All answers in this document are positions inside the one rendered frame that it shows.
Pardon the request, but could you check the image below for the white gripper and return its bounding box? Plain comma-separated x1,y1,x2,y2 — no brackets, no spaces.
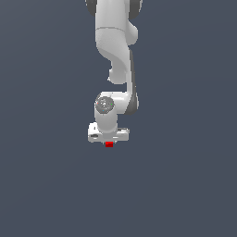
87,121,131,144

